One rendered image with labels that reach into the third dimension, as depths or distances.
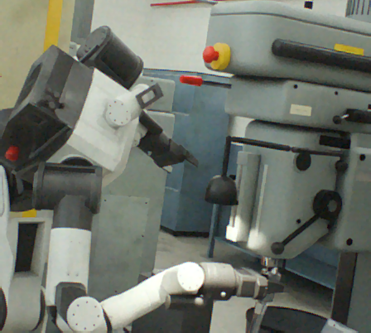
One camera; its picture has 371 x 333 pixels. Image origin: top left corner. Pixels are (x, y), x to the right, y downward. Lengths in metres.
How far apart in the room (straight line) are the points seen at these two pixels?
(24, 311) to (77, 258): 0.51
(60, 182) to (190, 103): 7.42
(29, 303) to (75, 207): 0.53
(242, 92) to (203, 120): 7.34
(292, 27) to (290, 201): 0.40
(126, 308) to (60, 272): 0.17
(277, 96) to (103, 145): 0.43
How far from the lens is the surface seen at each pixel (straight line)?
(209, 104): 9.19
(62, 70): 1.85
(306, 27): 1.71
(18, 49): 3.34
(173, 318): 2.23
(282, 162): 1.75
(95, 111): 1.84
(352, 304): 2.22
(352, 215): 1.87
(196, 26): 10.56
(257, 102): 1.76
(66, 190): 1.71
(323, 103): 1.76
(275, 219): 1.77
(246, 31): 1.68
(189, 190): 9.18
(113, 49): 1.97
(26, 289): 2.16
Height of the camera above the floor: 1.65
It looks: 4 degrees down
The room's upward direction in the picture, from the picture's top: 8 degrees clockwise
